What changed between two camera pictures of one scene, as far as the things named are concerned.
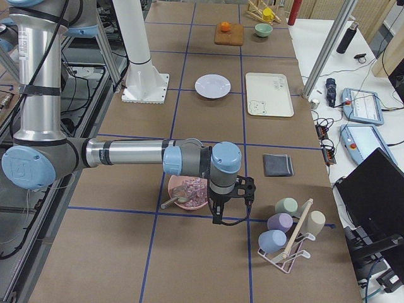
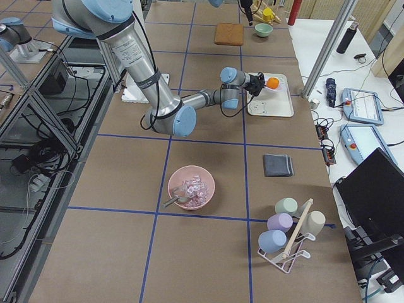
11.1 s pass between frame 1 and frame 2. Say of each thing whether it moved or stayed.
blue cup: stayed
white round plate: moved
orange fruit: moved
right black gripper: moved
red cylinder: stayed
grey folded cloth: stayed
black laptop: stayed
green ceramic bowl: stayed
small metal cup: stayed
